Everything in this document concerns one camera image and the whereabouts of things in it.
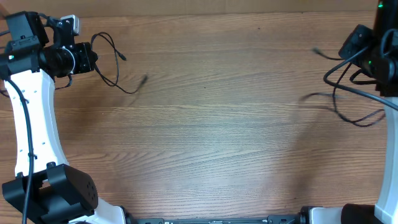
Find black cable bundle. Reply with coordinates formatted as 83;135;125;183
298;47;386;128

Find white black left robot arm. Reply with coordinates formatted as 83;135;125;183
1;11;134;223

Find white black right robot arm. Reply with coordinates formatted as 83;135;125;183
294;0;397;224

